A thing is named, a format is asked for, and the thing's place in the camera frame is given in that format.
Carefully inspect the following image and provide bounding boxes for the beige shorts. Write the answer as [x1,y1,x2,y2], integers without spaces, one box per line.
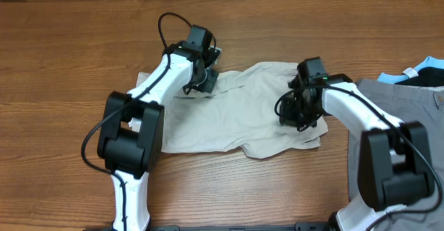
[135,61,329,160]

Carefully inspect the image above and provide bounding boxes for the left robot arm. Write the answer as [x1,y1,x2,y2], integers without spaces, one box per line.
[97,25,221,230]

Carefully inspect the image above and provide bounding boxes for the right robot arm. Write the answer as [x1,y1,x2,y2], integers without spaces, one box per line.
[274,57,443,231]

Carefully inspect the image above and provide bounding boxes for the grey shorts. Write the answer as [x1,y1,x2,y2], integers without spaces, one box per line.
[357,79,443,231]

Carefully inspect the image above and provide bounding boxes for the blue and black garment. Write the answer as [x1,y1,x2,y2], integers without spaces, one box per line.
[377,56,443,87]

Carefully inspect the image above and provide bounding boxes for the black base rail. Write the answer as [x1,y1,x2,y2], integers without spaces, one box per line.
[145,222,335,231]

